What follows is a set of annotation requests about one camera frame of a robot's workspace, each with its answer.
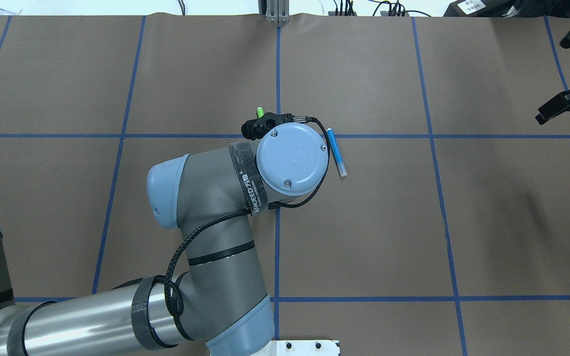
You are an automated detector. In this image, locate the blue marker pen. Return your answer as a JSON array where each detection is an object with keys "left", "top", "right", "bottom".
[{"left": 327, "top": 128, "right": 348, "bottom": 178}]

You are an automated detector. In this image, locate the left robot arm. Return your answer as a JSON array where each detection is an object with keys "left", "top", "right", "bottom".
[{"left": 0, "top": 124, "right": 339, "bottom": 356}]

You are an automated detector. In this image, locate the usb hub with cables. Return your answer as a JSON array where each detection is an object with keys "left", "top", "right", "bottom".
[{"left": 323, "top": 0, "right": 432, "bottom": 17}]

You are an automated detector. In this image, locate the aluminium frame post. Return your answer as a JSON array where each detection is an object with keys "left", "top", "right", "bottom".
[{"left": 257, "top": 0, "right": 291, "bottom": 26}]

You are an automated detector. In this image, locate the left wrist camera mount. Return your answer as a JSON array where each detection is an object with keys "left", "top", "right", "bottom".
[{"left": 240, "top": 112, "right": 294, "bottom": 140}]

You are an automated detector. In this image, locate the white camera stand base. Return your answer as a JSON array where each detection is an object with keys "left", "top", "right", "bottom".
[{"left": 255, "top": 340, "right": 341, "bottom": 356}]

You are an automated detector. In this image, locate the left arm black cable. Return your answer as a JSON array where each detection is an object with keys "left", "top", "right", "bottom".
[{"left": 164, "top": 115, "right": 333, "bottom": 342}]

